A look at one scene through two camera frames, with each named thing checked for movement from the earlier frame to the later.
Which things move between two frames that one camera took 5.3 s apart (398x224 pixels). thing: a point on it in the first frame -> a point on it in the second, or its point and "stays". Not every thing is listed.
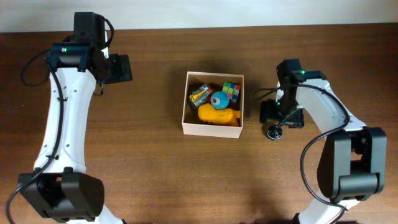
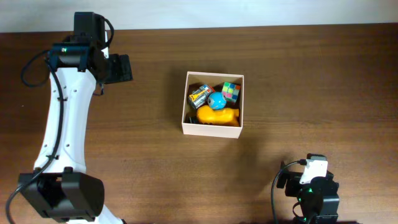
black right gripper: [266, 111] -> [292, 182]
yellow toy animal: [208, 112] stays
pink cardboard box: [191, 124] stays
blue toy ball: [219, 100] stays
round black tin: [274, 132] -> [193, 119]
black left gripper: [125, 73] stays
